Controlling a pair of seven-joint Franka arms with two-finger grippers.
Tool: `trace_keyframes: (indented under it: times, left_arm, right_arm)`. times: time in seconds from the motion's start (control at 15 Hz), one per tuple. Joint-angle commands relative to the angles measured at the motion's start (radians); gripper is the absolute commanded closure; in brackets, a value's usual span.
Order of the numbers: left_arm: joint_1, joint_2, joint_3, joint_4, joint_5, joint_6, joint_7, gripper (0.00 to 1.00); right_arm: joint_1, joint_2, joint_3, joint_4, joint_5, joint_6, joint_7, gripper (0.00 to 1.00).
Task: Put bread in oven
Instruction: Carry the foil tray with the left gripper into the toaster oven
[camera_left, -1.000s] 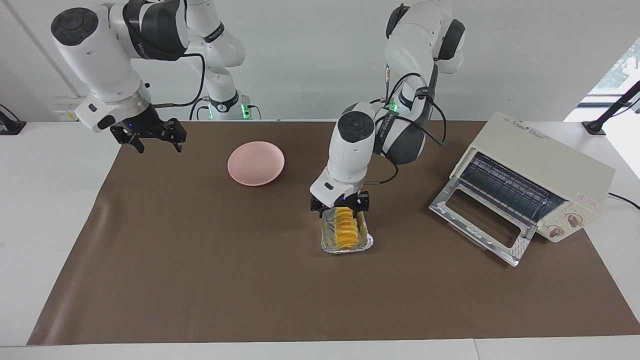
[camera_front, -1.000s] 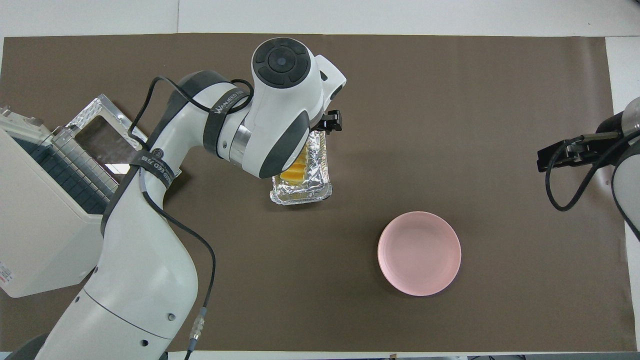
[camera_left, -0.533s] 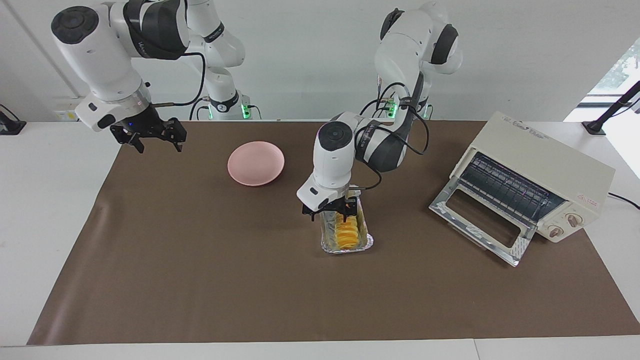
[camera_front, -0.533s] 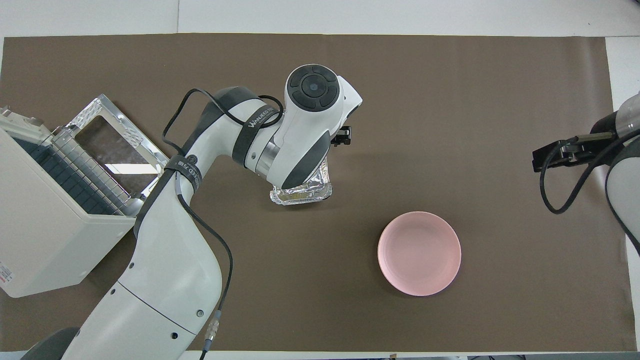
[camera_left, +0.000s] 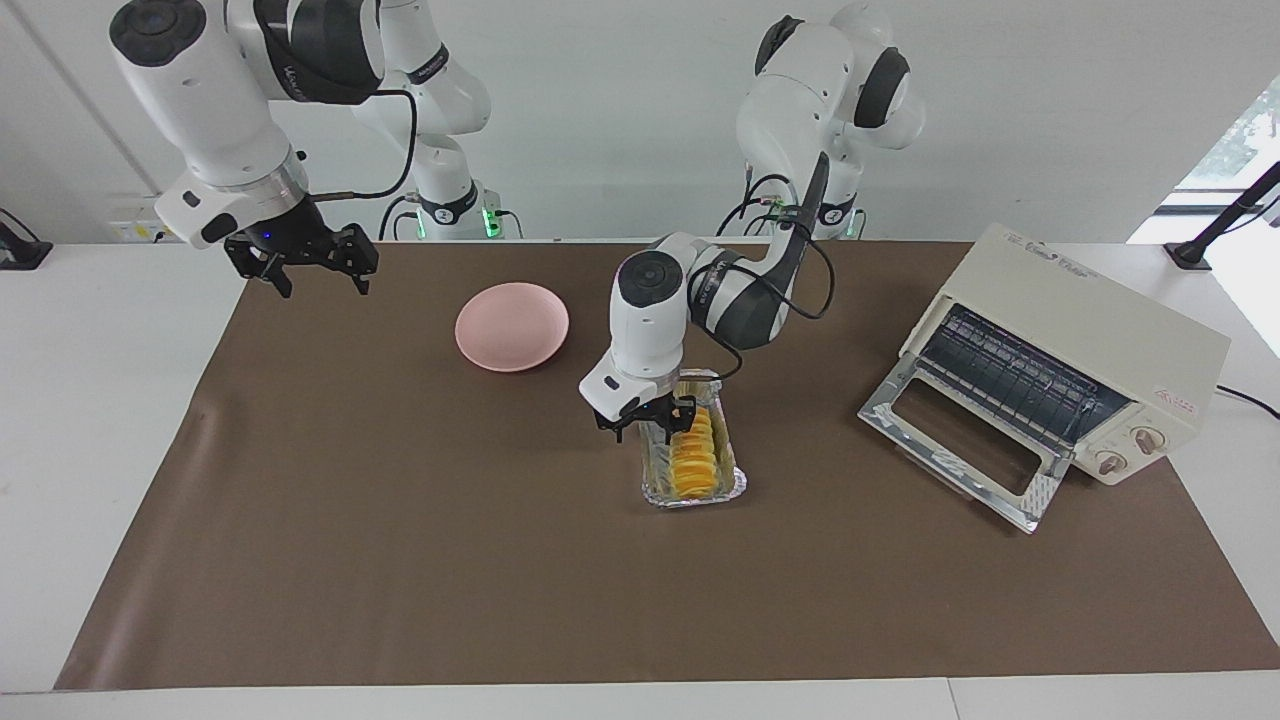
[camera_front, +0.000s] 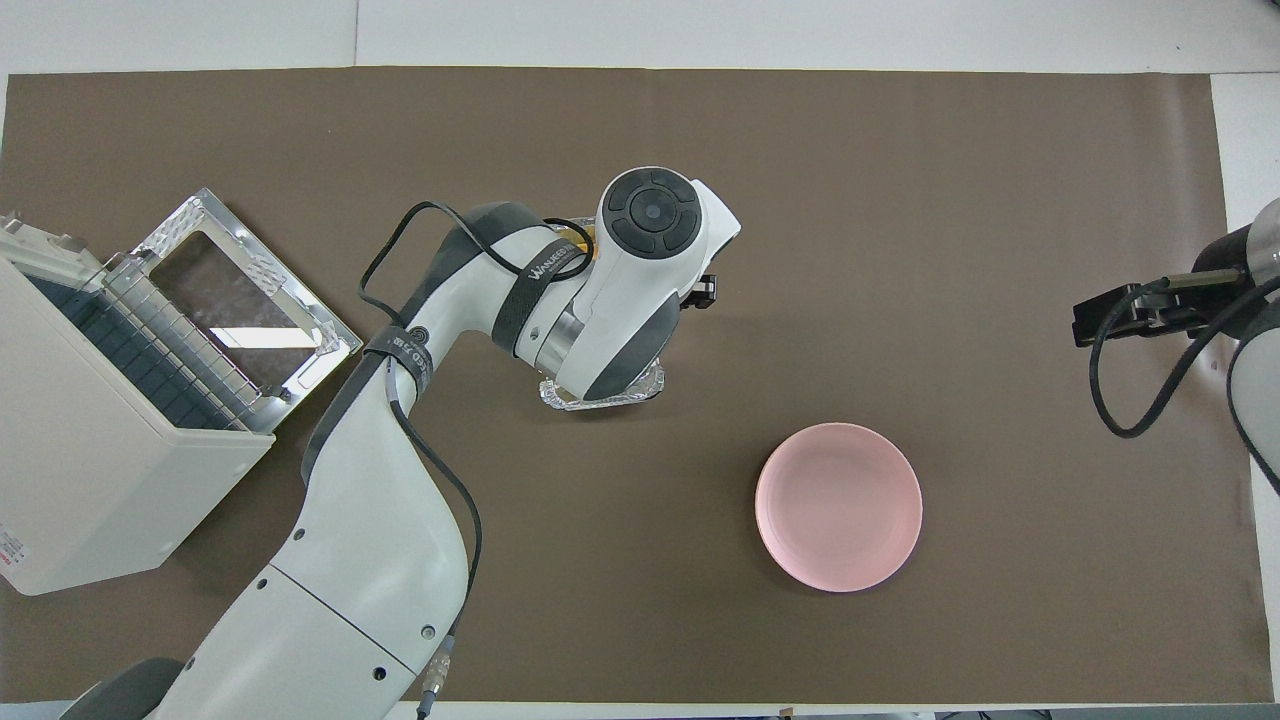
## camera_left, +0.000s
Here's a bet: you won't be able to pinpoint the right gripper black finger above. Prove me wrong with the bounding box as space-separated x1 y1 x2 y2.
222 235 296 299
335 225 379 296

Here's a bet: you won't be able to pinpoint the yellow ridged bread loaf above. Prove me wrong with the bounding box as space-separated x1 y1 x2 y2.
665 405 719 498

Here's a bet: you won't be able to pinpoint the aluminium foil tray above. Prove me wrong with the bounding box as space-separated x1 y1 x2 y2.
640 368 749 509

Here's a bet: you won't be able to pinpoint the glass oven door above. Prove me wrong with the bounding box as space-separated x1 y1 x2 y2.
857 355 1076 535

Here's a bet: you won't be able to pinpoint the cream toaster oven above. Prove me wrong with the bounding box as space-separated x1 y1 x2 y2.
898 222 1232 487

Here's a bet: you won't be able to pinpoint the pink round plate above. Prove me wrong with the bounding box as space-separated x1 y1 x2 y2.
455 283 571 373

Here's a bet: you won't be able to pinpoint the brown table mat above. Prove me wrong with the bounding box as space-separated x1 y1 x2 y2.
53 240 1280 691

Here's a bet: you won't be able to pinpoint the bright window pane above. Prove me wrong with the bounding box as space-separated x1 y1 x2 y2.
1175 75 1280 191

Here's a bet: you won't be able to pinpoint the black right base cable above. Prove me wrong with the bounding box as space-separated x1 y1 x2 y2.
380 195 421 241

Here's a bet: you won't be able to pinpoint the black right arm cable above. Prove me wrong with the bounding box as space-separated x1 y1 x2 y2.
305 88 417 201

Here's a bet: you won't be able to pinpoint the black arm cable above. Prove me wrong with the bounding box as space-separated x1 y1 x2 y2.
305 88 417 201
700 150 836 381

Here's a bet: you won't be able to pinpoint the white wall socket box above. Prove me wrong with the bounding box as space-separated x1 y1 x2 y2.
108 193 206 244

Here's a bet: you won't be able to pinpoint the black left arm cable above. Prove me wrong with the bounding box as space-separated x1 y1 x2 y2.
700 150 836 381

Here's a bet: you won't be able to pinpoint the black left base cables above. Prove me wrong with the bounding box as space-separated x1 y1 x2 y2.
715 172 801 238

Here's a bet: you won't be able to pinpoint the black desk clamp mount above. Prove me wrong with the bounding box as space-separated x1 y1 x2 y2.
0 208 53 271

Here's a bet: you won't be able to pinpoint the wire oven rack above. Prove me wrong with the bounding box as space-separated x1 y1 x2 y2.
915 305 1131 451

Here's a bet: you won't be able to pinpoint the black oven power cable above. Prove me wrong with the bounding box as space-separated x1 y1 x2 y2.
1215 385 1280 419

